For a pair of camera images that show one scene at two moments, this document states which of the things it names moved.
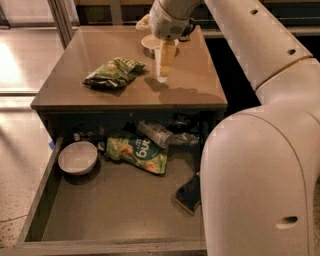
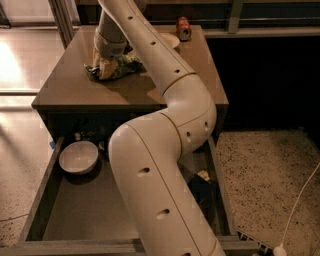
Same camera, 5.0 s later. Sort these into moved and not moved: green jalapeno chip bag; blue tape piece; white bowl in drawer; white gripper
Moved: green jalapeno chip bag; white gripper
Not moved: blue tape piece; white bowl in drawer
